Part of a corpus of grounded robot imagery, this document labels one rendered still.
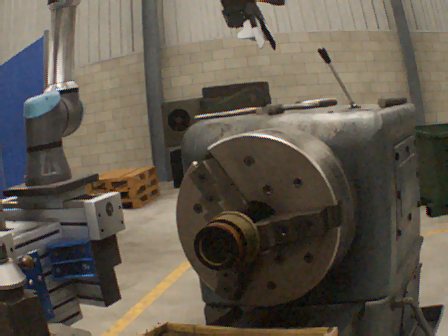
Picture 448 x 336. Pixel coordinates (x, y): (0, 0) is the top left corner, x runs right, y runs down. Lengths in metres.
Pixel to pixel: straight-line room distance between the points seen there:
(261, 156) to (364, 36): 10.18
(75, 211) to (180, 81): 10.21
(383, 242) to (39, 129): 0.86
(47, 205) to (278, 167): 0.65
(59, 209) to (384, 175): 0.76
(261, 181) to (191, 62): 10.50
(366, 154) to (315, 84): 10.03
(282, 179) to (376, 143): 0.22
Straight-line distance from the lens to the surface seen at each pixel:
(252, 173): 1.12
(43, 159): 1.54
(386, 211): 1.23
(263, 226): 1.04
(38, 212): 1.56
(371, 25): 11.34
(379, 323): 1.30
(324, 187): 1.07
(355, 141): 1.21
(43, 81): 6.13
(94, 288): 1.51
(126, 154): 12.02
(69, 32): 1.70
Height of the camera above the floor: 1.30
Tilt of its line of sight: 6 degrees down
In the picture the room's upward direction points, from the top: 7 degrees counter-clockwise
